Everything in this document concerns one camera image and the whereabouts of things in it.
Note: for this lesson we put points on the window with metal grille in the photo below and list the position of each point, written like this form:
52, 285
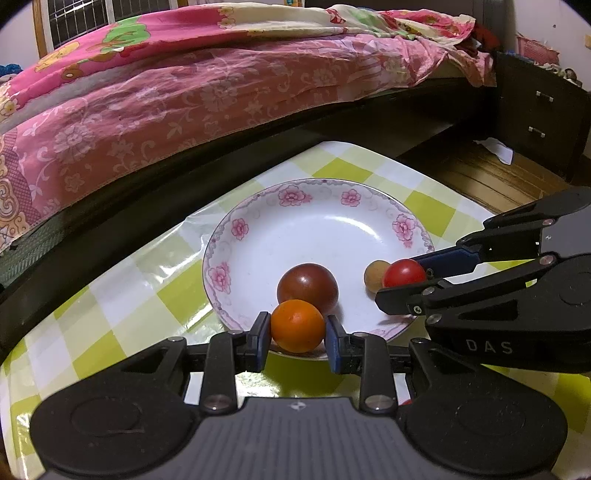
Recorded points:
78, 18

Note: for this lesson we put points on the printed pink and cream blanket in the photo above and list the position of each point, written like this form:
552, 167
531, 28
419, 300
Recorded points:
106, 41

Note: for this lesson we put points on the pink floral bed sheet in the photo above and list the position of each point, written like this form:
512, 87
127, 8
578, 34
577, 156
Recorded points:
184, 101

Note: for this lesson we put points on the dark nightstand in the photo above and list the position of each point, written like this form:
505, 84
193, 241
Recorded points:
521, 120

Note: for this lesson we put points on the red tomato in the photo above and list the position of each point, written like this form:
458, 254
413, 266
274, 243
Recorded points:
404, 273

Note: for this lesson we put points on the dark brown tomato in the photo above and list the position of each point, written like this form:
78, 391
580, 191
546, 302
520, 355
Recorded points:
307, 284

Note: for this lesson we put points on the small orange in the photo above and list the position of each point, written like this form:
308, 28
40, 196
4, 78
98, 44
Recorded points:
298, 325

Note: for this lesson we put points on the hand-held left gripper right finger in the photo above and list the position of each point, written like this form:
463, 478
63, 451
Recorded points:
332, 346

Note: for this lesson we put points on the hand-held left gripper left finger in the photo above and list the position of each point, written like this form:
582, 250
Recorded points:
262, 341

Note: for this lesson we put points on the white paper scrap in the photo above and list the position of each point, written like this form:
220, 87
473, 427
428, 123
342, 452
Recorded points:
498, 150

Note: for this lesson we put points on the tan longan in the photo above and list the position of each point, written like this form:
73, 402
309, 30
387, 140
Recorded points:
373, 277

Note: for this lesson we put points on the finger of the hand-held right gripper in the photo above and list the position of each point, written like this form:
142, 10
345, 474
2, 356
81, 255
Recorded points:
406, 300
452, 258

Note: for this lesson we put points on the dark bed frame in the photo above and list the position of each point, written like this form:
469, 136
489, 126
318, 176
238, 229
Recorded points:
138, 184

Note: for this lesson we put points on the dark red cloth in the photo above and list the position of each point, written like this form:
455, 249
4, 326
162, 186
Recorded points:
487, 39

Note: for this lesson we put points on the white floral plate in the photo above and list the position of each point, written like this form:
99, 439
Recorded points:
314, 230

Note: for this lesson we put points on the blue knitted cloth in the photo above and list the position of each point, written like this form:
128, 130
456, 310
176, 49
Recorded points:
9, 70

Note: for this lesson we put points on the pink basket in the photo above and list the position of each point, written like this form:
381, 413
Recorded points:
538, 48

